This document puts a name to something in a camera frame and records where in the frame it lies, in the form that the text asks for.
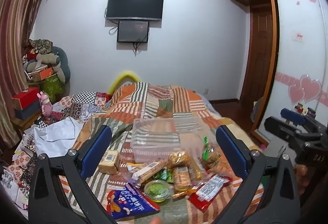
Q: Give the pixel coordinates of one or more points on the yellow foam tube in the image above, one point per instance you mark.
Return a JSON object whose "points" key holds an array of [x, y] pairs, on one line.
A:
{"points": [[125, 75]]}

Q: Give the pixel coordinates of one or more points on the black wall television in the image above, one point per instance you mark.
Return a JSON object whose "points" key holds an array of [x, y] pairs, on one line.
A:
{"points": [[135, 5]]}

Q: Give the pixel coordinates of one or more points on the long brown cracker packet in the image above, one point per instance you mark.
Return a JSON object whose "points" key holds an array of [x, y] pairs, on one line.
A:
{"points": [[148, 171]]}

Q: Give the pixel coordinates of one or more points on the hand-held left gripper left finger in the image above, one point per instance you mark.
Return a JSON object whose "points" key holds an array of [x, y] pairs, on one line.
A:
{"points": [[98, 147]]}

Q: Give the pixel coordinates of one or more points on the clear biscuit packet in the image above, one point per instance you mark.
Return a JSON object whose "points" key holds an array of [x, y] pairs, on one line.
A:
{"points": [[182, 179]]}

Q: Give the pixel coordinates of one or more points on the white cloth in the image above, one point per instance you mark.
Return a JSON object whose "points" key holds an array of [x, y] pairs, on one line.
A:
{"points": [[56, 137]]}

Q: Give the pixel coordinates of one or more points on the striped patchwork quilt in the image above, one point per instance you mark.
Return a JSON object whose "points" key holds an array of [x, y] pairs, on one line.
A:
{"points": [[158, 101]]}

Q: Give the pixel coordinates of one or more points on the clear plastic container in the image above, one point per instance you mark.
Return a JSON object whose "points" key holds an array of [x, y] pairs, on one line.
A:
{"points": [[158, 142]]}

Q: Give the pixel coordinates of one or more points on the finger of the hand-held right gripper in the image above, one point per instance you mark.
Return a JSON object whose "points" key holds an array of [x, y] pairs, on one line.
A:
{"points": [[294, 115], [281, 126]]}

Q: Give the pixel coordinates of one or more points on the person's right hand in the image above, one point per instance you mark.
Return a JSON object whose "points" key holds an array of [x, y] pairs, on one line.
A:
{"points": [[301, 175]]}

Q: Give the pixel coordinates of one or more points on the green box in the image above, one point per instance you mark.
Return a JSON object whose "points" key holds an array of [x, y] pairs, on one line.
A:
{"points": [[52, 87]]}

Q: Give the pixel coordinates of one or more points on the small black wall screen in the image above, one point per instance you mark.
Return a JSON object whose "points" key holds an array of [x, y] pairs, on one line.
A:
{"points": [[133, 31]]}

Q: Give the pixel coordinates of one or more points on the wooden door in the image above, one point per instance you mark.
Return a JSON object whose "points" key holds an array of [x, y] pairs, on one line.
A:
{"points": [[258, 60]]}

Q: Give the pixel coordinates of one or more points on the red box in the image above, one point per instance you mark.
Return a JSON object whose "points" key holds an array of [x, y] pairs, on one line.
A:
{"points": [[27, 97]]}

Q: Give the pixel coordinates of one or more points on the golden fried snack bag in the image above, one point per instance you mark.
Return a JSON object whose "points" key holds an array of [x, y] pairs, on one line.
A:
{"points": [[178, 158]]}

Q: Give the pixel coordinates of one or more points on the pink toy figure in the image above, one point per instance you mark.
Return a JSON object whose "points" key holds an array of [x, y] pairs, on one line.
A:
{"points": [[46, 106]]}

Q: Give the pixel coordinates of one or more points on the red snack packet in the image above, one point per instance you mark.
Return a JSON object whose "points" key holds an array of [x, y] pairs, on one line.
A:
{"points": [[208, 190]]}

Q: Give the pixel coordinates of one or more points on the checkered patchwork blanket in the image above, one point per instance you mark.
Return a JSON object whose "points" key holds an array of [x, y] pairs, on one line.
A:
{"points": [[76, 108]]}

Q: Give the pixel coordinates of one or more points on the grey box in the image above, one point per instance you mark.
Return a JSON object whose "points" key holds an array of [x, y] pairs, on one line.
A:
{"points": [[28, 112]]}

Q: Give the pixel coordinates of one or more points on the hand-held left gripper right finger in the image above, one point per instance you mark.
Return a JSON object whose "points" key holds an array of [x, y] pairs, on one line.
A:
{"points": [[230, 147]]}

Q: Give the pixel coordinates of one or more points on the orange box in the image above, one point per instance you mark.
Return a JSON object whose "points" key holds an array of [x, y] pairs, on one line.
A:
{"points": [[42, 74]]}

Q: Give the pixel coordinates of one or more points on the wall socket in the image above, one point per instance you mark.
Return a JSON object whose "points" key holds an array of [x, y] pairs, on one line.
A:
{"points": [[205, 91]]}

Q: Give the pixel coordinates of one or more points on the green jelly cup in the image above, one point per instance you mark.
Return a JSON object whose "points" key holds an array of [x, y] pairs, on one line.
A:
{"points": [[157, 190]]}

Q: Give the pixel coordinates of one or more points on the cookie bag with green tie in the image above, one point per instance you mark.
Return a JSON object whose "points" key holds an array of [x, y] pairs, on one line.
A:
{"points": [[210, 156]]}

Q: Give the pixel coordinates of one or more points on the wide cracker packet white label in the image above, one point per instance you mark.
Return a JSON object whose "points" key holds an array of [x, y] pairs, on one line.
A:
{"points": [[109, 161]]}

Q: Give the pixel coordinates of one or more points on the blue snack bag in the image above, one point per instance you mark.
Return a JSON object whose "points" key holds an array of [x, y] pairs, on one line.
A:
{"points": [[130, 203]]}

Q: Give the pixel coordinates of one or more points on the striped curtain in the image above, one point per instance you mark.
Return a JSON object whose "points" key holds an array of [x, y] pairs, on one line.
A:
{"points": [[15, 34]]}

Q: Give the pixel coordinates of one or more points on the white wardrobe door with hearts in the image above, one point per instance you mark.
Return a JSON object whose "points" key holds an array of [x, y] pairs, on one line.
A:
{"points": [[297, 47]]}

